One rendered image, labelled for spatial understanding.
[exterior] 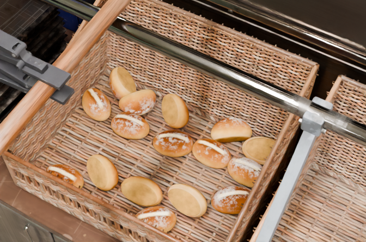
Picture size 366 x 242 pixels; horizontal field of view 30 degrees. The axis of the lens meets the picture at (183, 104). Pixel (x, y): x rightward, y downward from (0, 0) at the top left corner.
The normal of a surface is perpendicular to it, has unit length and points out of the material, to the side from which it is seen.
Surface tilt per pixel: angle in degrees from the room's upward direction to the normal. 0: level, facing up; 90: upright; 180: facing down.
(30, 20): 0
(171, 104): 50
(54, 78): 0
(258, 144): 21
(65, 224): 0
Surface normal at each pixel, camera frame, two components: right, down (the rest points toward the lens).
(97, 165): -0.66, -0.04
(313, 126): -0.51, 0.71
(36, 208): -0.02, -0.58
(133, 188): -0.30, 0.24
